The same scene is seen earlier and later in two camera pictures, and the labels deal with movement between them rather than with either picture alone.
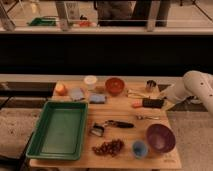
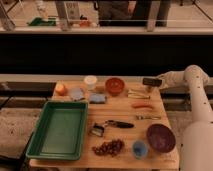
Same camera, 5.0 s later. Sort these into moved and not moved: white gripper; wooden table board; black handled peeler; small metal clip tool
Moved: white gripper
Not moved: small metal clip tool; wooden table board; black handled peeler
